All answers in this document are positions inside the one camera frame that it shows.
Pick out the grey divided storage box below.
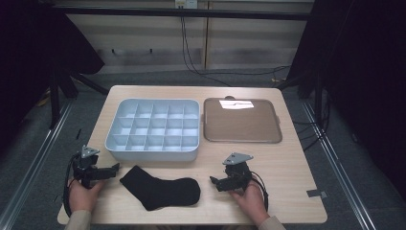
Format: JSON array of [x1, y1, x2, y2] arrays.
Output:
[[104, 98, 201, 162]]

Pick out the right hand-held gripper cable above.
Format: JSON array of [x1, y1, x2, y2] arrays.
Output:
[[250, 171, 270, 213]]

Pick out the black curtain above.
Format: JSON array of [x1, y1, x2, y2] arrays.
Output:
[[286, 0, 406, 202], [0, 0, 106, 154]]

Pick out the metal floor rail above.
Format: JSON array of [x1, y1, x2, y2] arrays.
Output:
[[0, 101, 75, 230], [301, 100, 377, 230]]

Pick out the white wall socket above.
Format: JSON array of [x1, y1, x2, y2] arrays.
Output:
[[174, 0, 199, 10]]

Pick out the hand-held gripper cable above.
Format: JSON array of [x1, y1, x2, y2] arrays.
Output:
[[250, 171, 270, 213], [62, 152, 80, 219]]

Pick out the left hand-held gripper cable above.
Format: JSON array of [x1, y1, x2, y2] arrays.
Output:
[[62, 152, 80, 219]]

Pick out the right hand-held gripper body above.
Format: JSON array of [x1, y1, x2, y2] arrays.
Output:
[[222, 152, 255, 192]]

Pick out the black floor cables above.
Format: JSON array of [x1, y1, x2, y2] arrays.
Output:
[[291, 89, 332, 152]]

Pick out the brown flat lid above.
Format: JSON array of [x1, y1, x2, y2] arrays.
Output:
[[203, 95, 283, 144]]

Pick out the person's right hand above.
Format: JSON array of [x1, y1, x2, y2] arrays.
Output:
[[230, 183, 271, 227]]

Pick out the black wall cable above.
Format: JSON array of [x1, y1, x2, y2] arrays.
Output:
[[180, 15, 291, 87]]

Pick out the black metal stand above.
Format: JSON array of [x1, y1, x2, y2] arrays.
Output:
[[274, 72, 327, 128], [47, 66, 111, 130]]

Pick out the grey tape piece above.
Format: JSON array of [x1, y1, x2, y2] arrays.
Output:
[[305, 189, 328, 198]]

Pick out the black sock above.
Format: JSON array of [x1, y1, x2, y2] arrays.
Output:
[[119, 165, 201, 212]]

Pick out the person's left hand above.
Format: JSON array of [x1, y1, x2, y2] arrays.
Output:
[[67, 179, 104, 213]]

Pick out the black horizontal bar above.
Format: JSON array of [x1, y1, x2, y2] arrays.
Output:
[[52, 6, 312, 22]]

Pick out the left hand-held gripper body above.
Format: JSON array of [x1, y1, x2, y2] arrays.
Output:
[[72, 145, 109, 190]]

